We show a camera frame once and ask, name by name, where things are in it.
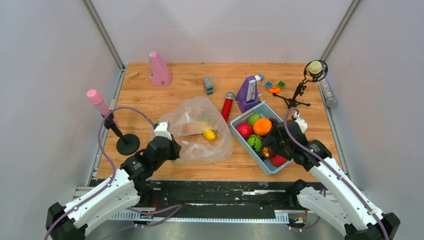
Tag grey stacked toy bricks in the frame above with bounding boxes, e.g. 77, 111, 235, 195
203, 76, 214, 95

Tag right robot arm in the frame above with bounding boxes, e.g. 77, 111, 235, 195
261, 118, 400, 240

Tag pink microphone on stand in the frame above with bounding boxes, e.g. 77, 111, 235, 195
86, 89, 140, 156

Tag clear plastic fruit bag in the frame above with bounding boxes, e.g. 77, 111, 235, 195
158, 96, 234, 164

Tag red apple back left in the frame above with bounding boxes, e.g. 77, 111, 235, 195
236, 122, 254, 140

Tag dark red mango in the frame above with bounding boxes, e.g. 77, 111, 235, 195
260, 147, 275, 159

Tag red glitter microphone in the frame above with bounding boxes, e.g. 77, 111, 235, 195
221, 92, 236, 123

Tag red apple front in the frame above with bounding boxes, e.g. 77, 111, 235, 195
270, 155, 288, 168

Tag orange fruit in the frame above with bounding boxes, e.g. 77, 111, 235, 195
252, 117, 273, 136

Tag small wooden block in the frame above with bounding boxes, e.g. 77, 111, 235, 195
128, 71, 140, 80

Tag yellow lemon fruit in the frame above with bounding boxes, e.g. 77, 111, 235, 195
202, 129, 217, 141

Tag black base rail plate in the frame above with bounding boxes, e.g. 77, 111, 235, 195
135, 180, 306, 220

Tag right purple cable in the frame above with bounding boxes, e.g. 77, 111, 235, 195
283, 107, 390, 240

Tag purple metronome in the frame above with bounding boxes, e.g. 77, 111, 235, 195
236, 75, 261, 113

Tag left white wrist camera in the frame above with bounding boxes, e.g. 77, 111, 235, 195
153, 121, 172, 141

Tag pink metronome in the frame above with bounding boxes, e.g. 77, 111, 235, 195
149, 51, 172, 87

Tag light blue plastic basket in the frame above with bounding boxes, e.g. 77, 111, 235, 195
230, 102, 294, 176

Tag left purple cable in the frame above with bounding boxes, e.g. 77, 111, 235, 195
43, 106, 183, 240

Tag red apple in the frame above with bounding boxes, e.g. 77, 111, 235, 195
270, 155, 288, 168
236, 122, 254, 140

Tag black tripod microphone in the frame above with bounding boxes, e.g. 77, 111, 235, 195
272, 60, 328, 109

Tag green guava back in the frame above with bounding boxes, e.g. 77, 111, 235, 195
247, 113, 262, 126

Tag purple cable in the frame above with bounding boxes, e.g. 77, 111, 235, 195
43, 106, 183, 240
283, 107, 390, 240

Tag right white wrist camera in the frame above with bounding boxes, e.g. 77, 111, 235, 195
292, 112, 308, 134

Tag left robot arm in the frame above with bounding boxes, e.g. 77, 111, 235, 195
45, 136, 182, 240

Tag glitter clear tube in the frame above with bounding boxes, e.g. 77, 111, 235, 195
319, 78, 337, 108

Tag orange blue green toy bricks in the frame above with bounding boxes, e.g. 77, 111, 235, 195
264, 81, 286, 94

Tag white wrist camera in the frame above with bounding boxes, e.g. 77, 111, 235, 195
292, 112, 308, 134
153, 121, 172, 141

